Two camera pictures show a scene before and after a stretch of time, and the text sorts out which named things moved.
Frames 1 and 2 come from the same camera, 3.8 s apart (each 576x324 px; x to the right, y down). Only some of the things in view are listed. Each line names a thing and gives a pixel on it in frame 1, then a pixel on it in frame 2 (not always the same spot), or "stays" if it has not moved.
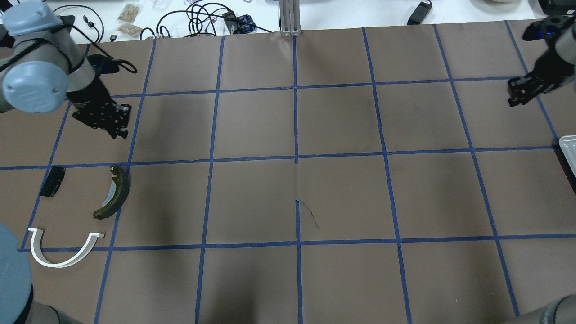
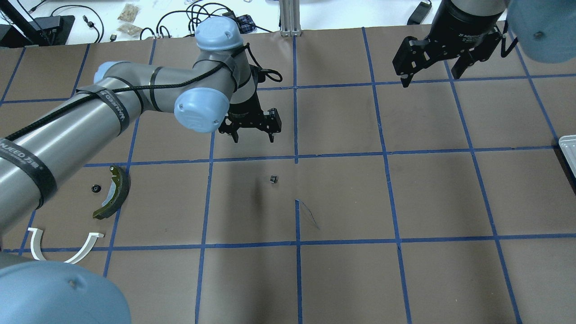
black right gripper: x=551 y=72 -> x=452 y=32
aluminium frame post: x=290 y=18 stays
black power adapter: x=420 y=14 stays
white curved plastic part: x=39 y=253 stays
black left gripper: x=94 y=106 -> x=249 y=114
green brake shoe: x=118 y=191 stays
